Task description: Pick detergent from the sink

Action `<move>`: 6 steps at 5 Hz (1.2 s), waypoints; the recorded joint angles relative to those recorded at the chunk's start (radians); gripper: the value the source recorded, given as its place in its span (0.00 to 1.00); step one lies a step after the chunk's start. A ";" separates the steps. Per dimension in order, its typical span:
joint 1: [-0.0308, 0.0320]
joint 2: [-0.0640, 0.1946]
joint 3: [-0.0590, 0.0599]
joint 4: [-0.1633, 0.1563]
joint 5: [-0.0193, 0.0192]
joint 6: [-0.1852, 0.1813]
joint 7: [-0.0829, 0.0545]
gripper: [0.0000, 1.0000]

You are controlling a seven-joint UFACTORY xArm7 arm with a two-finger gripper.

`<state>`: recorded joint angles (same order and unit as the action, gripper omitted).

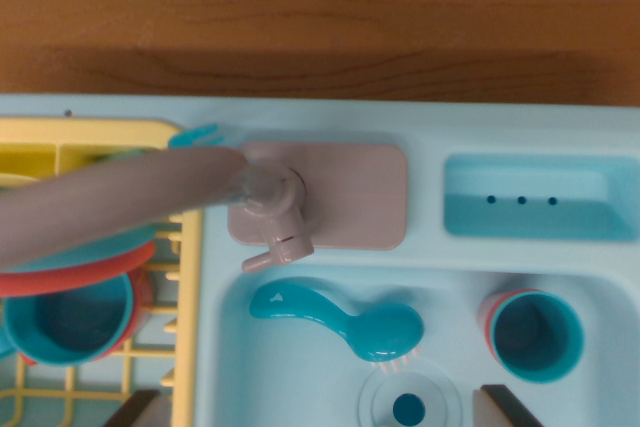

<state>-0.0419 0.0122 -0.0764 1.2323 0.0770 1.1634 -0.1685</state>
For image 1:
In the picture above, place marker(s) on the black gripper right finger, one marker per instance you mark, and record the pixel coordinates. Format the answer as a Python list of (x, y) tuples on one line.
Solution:
[(500, 409)]

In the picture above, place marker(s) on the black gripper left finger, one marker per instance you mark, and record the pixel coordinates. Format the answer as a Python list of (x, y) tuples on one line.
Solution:
[(145, 412)]

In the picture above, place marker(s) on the light blue toy sink unit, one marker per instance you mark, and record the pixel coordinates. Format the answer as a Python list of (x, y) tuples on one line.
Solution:
[(310, 347)]

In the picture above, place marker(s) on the yellow dish rack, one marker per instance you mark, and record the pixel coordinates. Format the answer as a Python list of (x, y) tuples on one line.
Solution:
[(187, 297)]

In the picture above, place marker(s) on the coral plate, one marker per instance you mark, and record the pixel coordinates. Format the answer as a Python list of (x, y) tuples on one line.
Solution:
[(75, 277)]

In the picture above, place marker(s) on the teal dish brush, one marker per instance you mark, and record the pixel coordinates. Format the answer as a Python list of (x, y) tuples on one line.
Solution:
[(360, 327)]

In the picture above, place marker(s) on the grey toy faucet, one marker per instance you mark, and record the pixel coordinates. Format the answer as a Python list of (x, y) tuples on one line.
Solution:
[(125, 192)]

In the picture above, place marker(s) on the green-teal toy utensil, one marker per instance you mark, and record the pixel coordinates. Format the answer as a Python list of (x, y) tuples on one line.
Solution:
[(125, 154)]

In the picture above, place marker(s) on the teal toy fork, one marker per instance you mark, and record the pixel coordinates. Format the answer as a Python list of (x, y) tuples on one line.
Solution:
[(192, 136)]

